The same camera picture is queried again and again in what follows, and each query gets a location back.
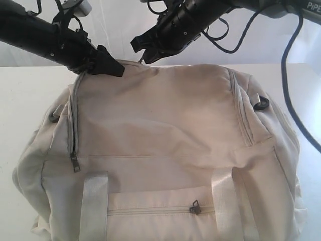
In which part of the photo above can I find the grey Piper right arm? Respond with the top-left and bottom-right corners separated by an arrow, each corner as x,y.
131,1 -> 320,64

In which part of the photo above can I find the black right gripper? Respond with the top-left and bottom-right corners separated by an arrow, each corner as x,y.
130,1 -> 233,64

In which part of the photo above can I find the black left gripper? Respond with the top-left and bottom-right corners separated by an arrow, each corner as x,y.
42,24 -> 125,77

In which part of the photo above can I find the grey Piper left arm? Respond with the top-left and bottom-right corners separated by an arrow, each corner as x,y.
1,1 -> 125,77

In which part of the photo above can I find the white fabric duffel bag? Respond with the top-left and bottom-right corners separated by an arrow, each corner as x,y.
13,61 -> 306,240

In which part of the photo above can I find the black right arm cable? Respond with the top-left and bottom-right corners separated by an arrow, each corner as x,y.
200,7 -> 321,154

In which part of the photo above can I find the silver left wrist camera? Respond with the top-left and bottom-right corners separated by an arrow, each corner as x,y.
62,0 -> 92,18

